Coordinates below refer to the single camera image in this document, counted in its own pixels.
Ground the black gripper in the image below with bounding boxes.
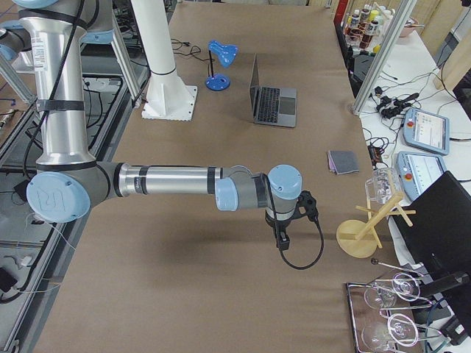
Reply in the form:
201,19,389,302
265,207,299,251

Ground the grey laptop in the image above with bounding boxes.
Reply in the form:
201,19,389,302
249,54,297,128

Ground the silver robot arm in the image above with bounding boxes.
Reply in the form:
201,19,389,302
17,1,302,251

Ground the wooden mug tree stand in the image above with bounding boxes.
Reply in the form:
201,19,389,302
336,191,417,258

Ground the grey folded cloth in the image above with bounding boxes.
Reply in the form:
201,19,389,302
327,150,359,175

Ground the clear glass mug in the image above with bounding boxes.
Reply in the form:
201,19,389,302
365,168,404,204

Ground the upper wine glass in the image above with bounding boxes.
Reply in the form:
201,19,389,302
364,272,420,310

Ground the wine glass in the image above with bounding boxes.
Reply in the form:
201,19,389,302
364,272,420,310
361,313,419,352

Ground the lower wine glass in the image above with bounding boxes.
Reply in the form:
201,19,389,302
361,313,419,352

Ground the lower teach pendant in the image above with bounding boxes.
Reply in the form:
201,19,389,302
396,151,447,201

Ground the teach pendant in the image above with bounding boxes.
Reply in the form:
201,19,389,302
396,151,447,201
403,108,450,156

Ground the black computer monitor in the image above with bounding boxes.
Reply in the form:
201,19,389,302
393,171,470,275

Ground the upper teach pendant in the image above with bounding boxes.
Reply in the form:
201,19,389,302
403,108,450,156

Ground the blue desk lamp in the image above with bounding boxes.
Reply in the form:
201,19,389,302
205,40,238,91

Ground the bottle rack with bottles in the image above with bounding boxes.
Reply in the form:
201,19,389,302
341,1,395,54

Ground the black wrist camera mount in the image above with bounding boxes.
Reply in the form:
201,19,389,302
297,190,319,224

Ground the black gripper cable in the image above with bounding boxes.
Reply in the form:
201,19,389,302
277,216,325,271

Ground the wire glass rack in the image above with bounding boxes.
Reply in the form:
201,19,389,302
345,271,443,352

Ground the white camera mast base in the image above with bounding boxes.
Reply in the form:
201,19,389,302
131,0,198,121

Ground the black lamp power cord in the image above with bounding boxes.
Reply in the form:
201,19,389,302
169,38,214,76

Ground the aluminium frame post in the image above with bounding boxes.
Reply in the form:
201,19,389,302
352,0,417,116

